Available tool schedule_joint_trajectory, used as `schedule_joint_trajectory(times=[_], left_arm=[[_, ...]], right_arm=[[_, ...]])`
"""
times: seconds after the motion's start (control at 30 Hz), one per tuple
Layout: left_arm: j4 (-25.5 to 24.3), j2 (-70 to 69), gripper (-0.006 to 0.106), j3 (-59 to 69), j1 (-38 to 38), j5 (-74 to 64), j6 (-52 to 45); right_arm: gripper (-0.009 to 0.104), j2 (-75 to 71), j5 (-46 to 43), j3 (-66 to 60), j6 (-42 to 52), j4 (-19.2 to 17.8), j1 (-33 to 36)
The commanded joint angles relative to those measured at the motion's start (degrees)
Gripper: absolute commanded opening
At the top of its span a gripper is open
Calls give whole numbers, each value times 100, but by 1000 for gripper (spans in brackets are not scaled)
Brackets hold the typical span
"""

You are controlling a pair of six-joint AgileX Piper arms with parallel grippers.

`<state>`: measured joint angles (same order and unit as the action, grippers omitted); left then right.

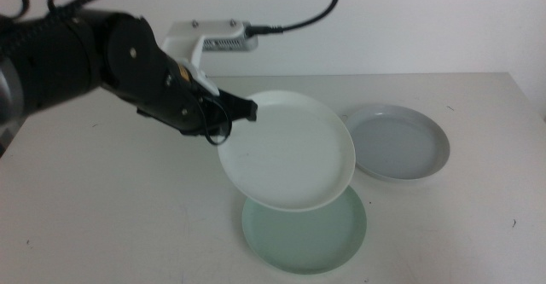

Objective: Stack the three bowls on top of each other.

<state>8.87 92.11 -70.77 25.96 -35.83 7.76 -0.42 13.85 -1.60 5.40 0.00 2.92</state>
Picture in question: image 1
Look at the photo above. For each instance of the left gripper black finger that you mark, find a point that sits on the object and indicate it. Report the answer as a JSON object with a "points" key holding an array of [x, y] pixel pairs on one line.
{"points": [[239, 107]]}

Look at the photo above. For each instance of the white shallow bowl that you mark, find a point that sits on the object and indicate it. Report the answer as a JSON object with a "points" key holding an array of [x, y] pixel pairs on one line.
{"points": [[290, 152]]}

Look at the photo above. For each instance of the pale green shallow bowl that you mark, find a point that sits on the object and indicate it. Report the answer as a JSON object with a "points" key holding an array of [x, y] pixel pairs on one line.
{"points": [[307, 241]]}

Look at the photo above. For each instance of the light grey shallow bowl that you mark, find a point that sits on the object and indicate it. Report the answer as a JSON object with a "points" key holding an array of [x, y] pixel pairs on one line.
{"points": [[396, 147]]}

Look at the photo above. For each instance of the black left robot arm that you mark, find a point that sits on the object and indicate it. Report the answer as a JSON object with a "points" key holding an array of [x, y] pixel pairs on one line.
{"points": [[55, 62]]}

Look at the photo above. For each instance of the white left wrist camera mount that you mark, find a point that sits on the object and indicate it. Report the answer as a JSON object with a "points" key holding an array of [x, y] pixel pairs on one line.
{"points": [[200, 38]]}

